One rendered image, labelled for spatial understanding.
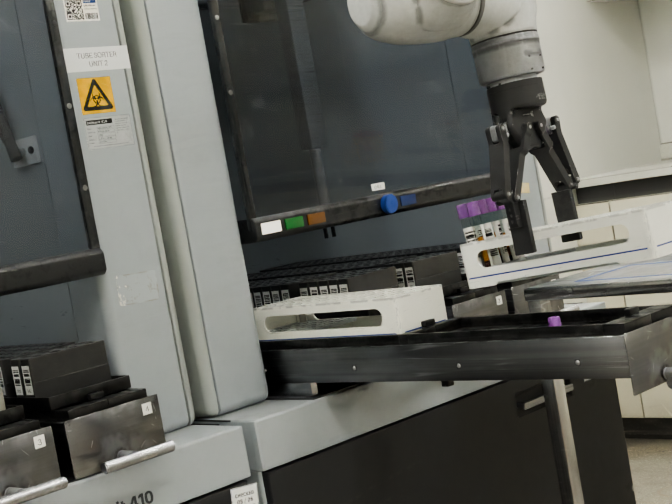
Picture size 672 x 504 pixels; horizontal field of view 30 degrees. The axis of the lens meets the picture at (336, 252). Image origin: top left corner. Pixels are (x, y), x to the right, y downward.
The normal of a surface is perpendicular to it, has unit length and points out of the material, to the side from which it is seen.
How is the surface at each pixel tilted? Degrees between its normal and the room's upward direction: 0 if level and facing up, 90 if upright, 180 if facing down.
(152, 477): 90
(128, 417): 90
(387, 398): 90
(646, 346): 90
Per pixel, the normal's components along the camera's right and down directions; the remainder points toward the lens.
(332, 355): -0.70, 0.16
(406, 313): 0.69, -0.08
